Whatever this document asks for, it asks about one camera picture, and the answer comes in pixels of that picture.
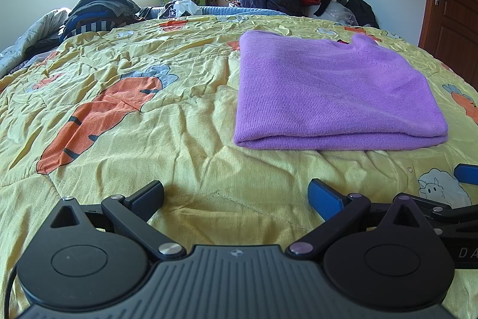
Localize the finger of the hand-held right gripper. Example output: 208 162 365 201
456 164 478 186
409 194 452 214

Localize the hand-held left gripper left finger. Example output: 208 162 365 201
48 180 187 260

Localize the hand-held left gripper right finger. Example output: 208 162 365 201
286 179 434 260

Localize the purple sweater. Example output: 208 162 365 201
233 30 449 151

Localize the pile of dark folded clothes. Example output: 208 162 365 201
60 0 140 41

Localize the yellow carrot print blanket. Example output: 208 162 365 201
0 14 478 319

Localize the wooden door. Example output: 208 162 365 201
418 0 478 75

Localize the clear plastic wrapped bundle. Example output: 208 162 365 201
308 0 359 26

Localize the black backpack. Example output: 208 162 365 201
345 0 379 29

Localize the white plastic bag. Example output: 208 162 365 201
159 0 202 19

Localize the white quilt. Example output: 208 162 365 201
0 7 73 78

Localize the blue quilted bed cover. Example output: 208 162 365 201
140 4 290 19

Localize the navy puffer jacket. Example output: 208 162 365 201
237 0 305 17

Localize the black cable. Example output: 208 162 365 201
5 261 19 319

